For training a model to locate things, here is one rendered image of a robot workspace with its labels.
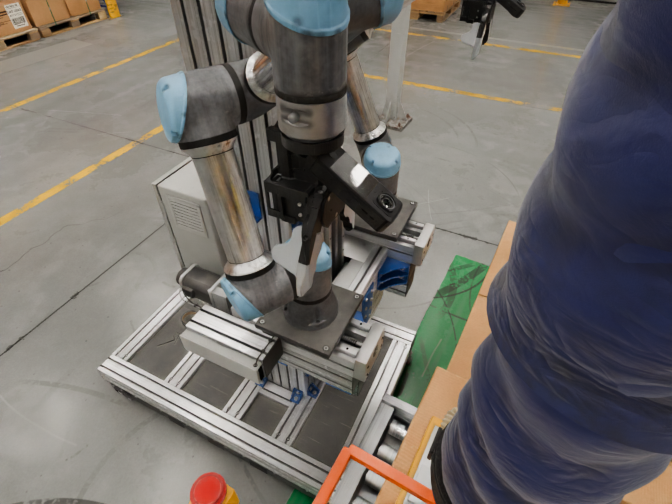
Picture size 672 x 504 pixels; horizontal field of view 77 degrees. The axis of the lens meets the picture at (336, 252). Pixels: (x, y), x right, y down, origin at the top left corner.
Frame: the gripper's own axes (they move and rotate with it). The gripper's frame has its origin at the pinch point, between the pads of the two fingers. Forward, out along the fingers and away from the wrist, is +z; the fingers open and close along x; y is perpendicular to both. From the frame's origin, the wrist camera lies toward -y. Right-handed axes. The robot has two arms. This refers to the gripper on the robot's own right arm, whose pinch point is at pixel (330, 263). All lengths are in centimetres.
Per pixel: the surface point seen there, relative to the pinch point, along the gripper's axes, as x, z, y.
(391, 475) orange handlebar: 7.1, 43.0, -15.9
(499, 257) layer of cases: -128, 98, -26
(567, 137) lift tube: 8.0, -28.3, -21.9
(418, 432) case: -10, 57, -18
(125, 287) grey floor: -63, 152, 176
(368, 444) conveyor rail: -16, 93, -4
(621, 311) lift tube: 14.2, -20.3, -28.4
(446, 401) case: -20, 57, -22
